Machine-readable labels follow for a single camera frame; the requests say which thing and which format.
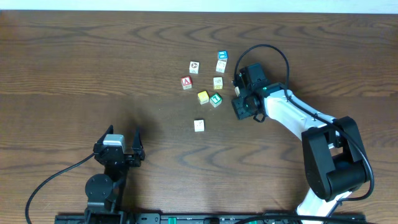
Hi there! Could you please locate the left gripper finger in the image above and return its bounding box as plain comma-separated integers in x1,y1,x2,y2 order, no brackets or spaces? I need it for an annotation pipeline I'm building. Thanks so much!
131,128,144,154
96,124,114,145

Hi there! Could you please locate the blue sided wooden block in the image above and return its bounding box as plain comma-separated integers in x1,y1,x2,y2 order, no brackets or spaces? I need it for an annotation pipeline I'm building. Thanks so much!
234,86,240,97

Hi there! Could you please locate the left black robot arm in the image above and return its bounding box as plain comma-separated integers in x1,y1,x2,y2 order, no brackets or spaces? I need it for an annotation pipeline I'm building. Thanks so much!
83,125,146,224

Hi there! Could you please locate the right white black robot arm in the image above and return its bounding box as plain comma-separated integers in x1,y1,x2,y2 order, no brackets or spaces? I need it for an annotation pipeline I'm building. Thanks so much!
232,72,374,223

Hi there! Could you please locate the yellow sided picture block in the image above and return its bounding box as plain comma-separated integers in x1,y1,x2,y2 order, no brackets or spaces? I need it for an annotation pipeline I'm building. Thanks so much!
213,77,223,90

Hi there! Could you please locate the plain block beside blue block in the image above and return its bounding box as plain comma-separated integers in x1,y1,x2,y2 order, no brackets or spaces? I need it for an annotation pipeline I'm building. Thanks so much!
216,60,227,73

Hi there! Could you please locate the green number 7 block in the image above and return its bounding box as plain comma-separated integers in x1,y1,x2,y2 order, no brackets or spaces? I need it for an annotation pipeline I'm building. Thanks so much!
209,93,223,108

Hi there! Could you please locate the blue top wooden block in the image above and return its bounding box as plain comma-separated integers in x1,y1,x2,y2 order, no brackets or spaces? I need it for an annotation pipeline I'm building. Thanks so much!
217,50,228,61

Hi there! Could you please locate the yellow top wooden block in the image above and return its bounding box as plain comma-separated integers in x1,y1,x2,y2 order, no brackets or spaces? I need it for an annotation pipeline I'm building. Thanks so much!
197,91,210,105

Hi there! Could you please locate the soccer ball picture block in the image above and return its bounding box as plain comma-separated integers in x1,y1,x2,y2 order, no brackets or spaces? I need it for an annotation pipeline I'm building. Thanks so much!
189,62,200,74

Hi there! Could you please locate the red letter A block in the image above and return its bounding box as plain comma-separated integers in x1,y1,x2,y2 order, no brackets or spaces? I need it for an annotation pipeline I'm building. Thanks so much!
181,76,192,90

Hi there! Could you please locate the plain front wooden block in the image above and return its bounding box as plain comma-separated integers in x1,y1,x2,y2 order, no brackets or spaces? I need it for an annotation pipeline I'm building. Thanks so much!
194,119,205,132

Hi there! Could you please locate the left black cable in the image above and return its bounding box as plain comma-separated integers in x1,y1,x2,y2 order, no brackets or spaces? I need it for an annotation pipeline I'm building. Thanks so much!
24,152,98,224

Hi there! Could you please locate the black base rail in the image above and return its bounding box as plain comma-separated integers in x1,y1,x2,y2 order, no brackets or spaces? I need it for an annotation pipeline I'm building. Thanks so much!
54,212,367,224

